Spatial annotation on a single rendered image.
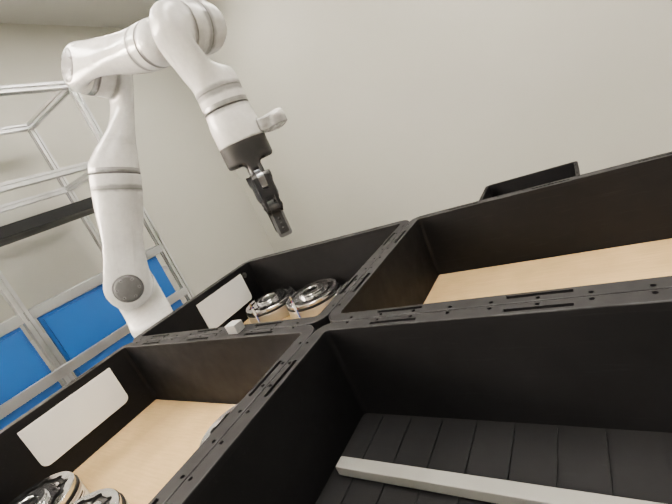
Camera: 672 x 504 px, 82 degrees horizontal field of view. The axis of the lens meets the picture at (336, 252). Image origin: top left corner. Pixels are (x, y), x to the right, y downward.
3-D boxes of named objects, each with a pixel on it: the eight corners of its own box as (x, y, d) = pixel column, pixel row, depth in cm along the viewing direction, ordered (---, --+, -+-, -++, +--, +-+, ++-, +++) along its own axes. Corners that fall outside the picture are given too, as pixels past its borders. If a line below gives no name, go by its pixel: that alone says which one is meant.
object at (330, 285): (276, 312, 69) (275, 309, 69) (305, 285, 77) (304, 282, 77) (320, 306, 63) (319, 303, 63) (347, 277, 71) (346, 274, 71)
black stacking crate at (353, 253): (166, 400, 65) (131, 344, 62) (270, 306, 88) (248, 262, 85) (363, 413, 42) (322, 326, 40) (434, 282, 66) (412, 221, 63)
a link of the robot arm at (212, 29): (225, -7, 56) (172, 19, 64) (173, -9, 50) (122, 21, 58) (240, 47, 59) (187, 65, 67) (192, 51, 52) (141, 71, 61)
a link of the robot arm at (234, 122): (289, 119, 57) (271, 77, 55) (218, 149, 55) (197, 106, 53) (283, 127, 65) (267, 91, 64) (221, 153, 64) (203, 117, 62)
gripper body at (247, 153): (219, 149, 63) (244, 202, 66) (215, 144, 55) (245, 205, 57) (261, 132, 64) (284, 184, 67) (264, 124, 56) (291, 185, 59)
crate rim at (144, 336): (135, 354, 63) (127, 342, 62) (252, 269, 86) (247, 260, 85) (330, 342, 40) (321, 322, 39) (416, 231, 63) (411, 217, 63)
